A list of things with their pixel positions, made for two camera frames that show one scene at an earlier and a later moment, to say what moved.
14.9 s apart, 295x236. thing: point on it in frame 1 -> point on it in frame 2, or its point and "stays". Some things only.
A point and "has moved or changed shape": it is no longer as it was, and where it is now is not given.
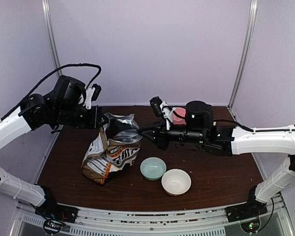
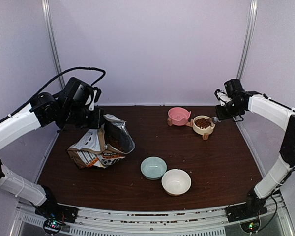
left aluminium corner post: (49, 21) stays
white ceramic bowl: (176, 182) stays
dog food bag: (118, 144) has moved or changed shape
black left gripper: (93, 123) stays
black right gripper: (159, 137) -> (221, 115)
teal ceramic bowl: (153, 168) stays
